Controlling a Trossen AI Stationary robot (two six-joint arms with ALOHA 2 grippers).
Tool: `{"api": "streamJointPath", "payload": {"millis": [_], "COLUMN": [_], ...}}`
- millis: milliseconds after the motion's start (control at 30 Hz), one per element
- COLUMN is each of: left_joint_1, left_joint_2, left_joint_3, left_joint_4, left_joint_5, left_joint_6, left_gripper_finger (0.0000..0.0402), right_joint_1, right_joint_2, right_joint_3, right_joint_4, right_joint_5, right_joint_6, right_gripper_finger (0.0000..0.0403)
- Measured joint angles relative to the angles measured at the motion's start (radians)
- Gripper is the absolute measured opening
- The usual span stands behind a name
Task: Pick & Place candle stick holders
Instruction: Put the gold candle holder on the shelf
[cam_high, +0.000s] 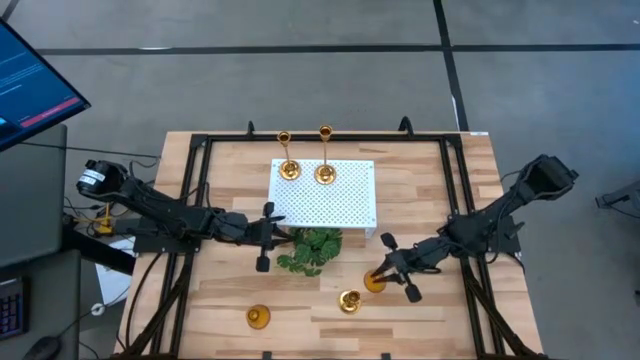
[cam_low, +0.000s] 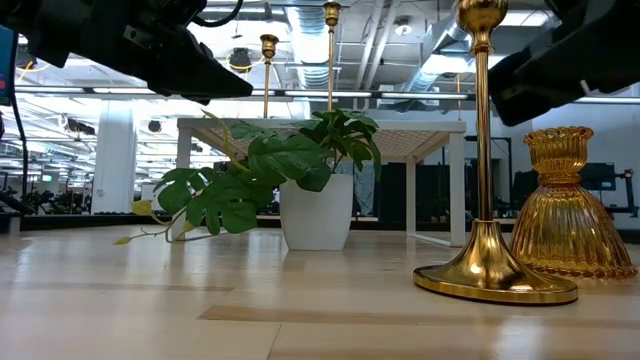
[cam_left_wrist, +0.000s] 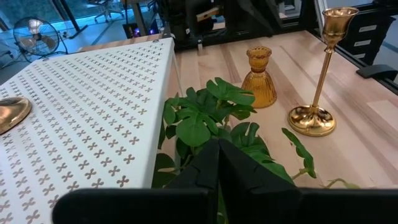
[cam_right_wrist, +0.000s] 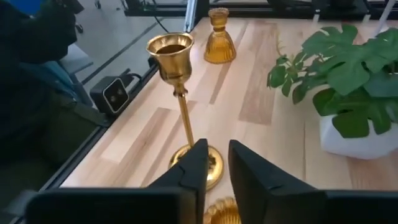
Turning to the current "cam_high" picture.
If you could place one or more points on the black computer mouse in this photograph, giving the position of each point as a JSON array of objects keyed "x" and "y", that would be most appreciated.
[{"x": 45, "y": 347}]

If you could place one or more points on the tall brass candlestick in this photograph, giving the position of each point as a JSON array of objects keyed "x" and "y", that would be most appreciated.
[{"x": 325, "y": 175}]

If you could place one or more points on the white paper sheet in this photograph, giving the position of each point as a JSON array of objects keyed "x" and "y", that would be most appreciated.
[{"x": 112, "y": 285}]

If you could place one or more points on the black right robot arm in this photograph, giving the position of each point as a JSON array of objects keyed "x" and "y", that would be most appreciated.
[{"x": 500, "y": 215}]

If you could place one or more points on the white perforated metal shelf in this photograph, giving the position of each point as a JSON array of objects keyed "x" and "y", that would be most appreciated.
[{"x": 340, "y": 205}]

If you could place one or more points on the amber glass candle holder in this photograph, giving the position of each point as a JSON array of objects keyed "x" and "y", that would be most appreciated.
[
  {"x": 258, "y": 320},
  {"x": 376, "y": 289}
]

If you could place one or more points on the medium brass candlestick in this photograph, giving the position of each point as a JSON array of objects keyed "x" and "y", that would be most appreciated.
[{"x": 290, "y": 171}]

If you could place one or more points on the black aluminium table frame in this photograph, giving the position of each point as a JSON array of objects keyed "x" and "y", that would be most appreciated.
[{"x": 375, "y": 137}]

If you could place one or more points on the short brass candlestick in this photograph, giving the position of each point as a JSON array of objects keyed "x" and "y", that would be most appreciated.
[{"x": 348, "y": 303}]

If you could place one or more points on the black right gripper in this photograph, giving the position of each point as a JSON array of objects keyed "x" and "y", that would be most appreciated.
[{"x": 407, "y": 261}]

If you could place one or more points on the artificial green plant white pot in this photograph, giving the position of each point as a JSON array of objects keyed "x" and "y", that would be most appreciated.
[{"x": 315, "y": 250}]

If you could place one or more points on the black keyboard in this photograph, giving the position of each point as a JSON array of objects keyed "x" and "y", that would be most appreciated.
[{"x": 11, "y": 310}]

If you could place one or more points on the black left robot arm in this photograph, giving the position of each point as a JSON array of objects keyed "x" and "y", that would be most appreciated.
[{"x": 165, "y": 215}]

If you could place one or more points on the yellow connector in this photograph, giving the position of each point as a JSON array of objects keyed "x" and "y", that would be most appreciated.
[{"x": 105, "y": 229}]

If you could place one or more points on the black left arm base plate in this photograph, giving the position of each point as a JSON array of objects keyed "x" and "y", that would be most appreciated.
[{"x": 150, "y": 245}]

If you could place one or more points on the small white round disc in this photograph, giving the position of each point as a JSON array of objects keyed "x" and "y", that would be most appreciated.
[{"x": 98, "y": 309}]

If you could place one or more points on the blue-screen computer monitor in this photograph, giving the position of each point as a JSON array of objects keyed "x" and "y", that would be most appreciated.
[{"x": 30, "y": 85}]

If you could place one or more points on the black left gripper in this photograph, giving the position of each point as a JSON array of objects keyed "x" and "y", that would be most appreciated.
[{"x": 265, "y": 235}]

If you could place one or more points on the black table support beam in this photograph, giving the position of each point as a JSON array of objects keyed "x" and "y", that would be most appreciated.
[{"x": 100, "y": 255}]

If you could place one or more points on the black floor stand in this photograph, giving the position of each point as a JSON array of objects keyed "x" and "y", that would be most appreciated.
[{"x": 620, "y": 199}]

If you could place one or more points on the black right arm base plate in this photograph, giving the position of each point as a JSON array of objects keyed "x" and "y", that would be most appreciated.
[{"x": 505, "y": 246}]

